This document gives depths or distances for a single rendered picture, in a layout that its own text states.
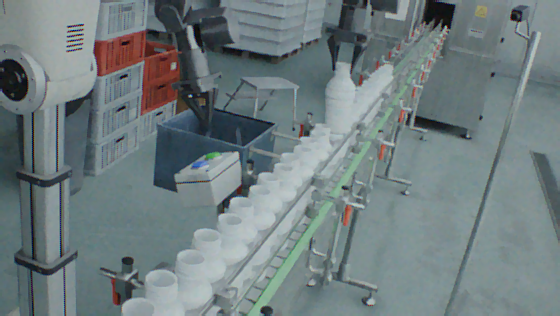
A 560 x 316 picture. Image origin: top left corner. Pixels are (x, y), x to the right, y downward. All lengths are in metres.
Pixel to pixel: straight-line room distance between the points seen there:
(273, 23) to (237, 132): 5.76
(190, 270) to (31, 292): 0.97
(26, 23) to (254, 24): 6.65
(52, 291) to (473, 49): 4.85
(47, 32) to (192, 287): 0.73
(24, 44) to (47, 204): 0.41
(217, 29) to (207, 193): 0.31
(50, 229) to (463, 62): 4.82
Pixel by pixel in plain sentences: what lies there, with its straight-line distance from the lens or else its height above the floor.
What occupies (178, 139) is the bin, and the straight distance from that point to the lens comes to 1.76.
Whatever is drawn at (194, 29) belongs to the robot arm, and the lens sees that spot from 1.07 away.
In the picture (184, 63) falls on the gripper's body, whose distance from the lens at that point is 1.07.
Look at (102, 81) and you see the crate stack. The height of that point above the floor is 0.64.
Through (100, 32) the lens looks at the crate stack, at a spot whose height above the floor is 0.93.
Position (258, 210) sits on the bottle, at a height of 1.14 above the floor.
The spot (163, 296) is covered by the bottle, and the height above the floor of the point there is 1.15.
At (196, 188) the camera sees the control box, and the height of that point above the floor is 1.08.
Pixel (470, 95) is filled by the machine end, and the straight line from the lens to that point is 5.79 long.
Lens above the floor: 1.53
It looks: 21 degrees down
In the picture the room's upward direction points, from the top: 9 degrees clockwise
